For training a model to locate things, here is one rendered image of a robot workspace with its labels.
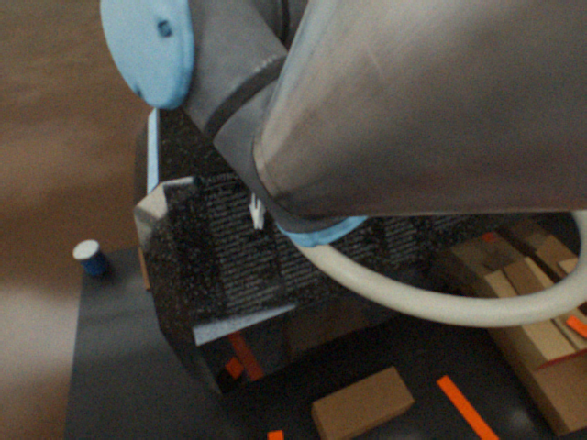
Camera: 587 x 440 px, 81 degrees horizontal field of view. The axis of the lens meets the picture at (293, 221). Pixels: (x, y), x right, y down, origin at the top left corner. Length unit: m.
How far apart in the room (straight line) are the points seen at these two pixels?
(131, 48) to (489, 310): 0.40
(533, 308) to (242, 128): 0.35
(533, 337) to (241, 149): 1.32
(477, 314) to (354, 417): 0.85
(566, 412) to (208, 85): 1.44
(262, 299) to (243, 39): 0.59
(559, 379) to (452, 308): 1.17
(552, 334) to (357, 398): 0.70
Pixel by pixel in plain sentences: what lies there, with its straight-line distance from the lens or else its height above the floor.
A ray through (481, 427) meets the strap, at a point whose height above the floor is 0.02.
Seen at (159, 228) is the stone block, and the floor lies 0.76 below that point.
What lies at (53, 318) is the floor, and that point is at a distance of 1.76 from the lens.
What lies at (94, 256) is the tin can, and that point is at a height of 0.13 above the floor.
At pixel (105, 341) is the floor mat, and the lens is 1.58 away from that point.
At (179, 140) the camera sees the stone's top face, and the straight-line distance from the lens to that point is 0.86.
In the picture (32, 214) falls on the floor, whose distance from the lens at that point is 2.27.
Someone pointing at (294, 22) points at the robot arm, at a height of 1.21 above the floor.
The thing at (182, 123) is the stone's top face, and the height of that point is 0.85.
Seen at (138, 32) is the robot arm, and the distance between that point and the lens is 0.27.
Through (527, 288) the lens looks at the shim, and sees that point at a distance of 1.56.
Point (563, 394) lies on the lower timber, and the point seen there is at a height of 0.09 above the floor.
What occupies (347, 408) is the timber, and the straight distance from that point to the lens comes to 1.22.
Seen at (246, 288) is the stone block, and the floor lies 0.67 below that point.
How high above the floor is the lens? 1.31
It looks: 47 degrees down
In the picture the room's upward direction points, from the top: straight up
